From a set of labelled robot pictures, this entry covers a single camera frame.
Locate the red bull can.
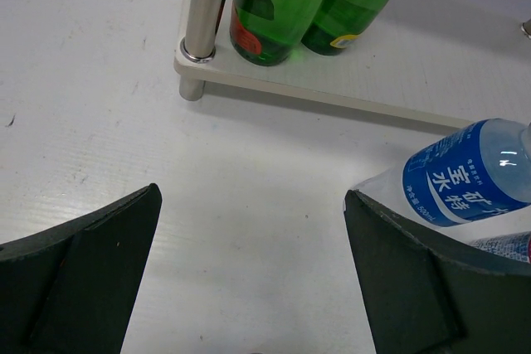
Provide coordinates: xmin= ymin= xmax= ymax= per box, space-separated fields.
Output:
xmin=468 ymin=231 xmax=530 ymax=264

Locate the water bottle blue label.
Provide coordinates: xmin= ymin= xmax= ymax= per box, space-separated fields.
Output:
xmin=355 ymin=119 xmax=530 ymax=230

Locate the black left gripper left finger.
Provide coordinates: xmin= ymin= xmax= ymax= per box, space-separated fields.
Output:
xmin=1 ymin=183 xmax=162 ymax=353

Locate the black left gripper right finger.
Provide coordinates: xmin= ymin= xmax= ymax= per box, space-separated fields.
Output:
xmin=343 ymin=191 xmax=530 ymax=353

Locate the white two-tier shelf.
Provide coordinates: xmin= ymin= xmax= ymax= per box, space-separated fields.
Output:
xmin=174 ymin=0 xmax=530 ymax=128

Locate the green bottle red label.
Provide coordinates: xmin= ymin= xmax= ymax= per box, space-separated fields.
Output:
xmin=230 ymin=0 xmax=323 ymax=66

